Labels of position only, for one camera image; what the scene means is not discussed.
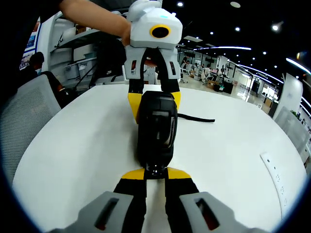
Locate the grey mesh office chair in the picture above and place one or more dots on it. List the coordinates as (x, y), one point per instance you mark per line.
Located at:
(295, 131)
(22, 116)

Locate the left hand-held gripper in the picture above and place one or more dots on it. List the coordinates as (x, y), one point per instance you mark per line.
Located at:
(142, 29)

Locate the wall poster with pictures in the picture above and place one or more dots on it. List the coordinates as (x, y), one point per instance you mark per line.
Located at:
(30, 43)

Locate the black bag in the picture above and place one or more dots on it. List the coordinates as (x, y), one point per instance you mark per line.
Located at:
(110, 60)

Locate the white power strip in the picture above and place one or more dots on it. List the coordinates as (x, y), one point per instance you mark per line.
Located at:
(275, 182)

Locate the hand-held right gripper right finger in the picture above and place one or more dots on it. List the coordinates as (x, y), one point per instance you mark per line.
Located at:
(187, 206)

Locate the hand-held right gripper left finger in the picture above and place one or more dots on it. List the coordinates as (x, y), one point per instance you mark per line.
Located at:
(126, 206)

